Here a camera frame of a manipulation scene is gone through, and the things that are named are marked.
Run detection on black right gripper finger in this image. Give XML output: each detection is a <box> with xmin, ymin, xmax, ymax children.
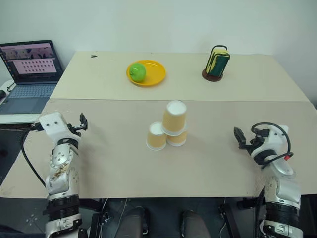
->
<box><xmin>233</xmin><ymin>126</ymin><xmax>248</xmax><ymax>150</ymax></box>

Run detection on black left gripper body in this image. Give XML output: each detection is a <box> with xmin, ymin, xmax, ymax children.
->
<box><xmin>65</xmin><ymin>123</ymin><xmax>87</xmax><ymax>137</ymax></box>

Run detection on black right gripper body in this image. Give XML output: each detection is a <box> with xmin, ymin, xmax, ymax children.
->
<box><xmin>241</xmin><ymin>128</ymin><xmax>270</xmax><ymax>153</ymax></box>

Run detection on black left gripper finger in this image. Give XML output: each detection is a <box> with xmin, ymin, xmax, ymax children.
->
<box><xmin>79</xmin><ymin>113</ymin><xmax>89</xmax><ymax>131</ymax></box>

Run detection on orange white paper cup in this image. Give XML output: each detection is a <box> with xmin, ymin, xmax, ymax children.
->
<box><xmin>160</xmin><ymin>100</ymin><xmax>190</xmax><ymax>137</ymax></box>
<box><xmin>166</xmin><ymin>128</ymin><xmax>189</xmax><ymax>147</ymax></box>
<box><xmin>146</xmin><ymin>121</ymin><xmax>167</xmax><ymax>151</ymax></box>

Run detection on sponges in black holder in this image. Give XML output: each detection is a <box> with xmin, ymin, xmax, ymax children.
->
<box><xmin>202</xmin><ymin>45</ymin><xmax>231</xmax><ymax>82</ymax></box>

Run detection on green apple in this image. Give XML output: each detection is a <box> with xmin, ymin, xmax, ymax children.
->
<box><xmin>129</xmin><ymin>63</ymin><xmax>147</xmax><ymax>83</ymax></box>

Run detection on yellow green scouring sponge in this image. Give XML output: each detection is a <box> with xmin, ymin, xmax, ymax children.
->
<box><xmin>209</xmin><ymin>54</ymin><xmax>230</xmax><ymax>76</ymax></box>
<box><xmin>212</xmin><ymin>48</ymin><xmax>229</xmax><ymax>57</ymax></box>

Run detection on grey open laptop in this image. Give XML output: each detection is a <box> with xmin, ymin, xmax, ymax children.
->
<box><xmin>0</xmin><ymin>39</ymin><xmax>64</xmax><ymax>115</ymax></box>

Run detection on yellow round plate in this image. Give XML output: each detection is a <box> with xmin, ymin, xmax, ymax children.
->
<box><xmin>126</xmin><ymin>60</ymin><xmax>167</xmax><ymax>87</ymax></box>

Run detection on dark rounded shape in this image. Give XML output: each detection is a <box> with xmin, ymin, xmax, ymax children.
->
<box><xmin>179</xmin><ymin>210</ymin><xmax>209</xmax><ymax>238</ymax></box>

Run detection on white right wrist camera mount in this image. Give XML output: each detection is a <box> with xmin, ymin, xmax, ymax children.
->
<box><xmin>250</xmin><ymin>124</ymin><xmax>290</xmax><ymax>159</ymax></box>

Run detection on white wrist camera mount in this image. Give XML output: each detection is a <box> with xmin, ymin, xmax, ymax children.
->
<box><xmin>38</xmin><ymin>112</ymin><xmax>82</xmax><ymax>145</ymax></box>
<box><xmin>250</xmin><ymin>124</ymin><xmax>290</xmax><ymax>159</ymax></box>

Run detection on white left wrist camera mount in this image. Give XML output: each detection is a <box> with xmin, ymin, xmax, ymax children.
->
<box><xmin>38</xmin><ymin>112</ymin><xmax>82</xmax><ymax>145</ymax></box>

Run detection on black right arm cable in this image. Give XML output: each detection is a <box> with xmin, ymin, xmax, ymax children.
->
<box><xmin>251</xmin><ymin>122</ymin><xmax>294</xmax><ymax>162</ymax></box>

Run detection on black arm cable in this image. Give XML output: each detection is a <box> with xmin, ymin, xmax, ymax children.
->
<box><xmin>21</xmin><ymin>123</ymin><xmax>48</xmax><ymax>188</ymax></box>
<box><xmin>251</xmin><ymin>122</ymin><xmax>294</xmax><ymax>162</ymax></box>

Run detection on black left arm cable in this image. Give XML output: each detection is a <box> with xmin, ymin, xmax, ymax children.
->
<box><xmin>21</xmin><ymin>123</ymin><xmax>48</xmax><ymax>188</ymax></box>

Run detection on black metal table frame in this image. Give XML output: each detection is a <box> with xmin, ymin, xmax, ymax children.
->
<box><xmin>79</xmin><ymin>197</ymin><xmax>266</xmax><ymax>238</ymax></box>

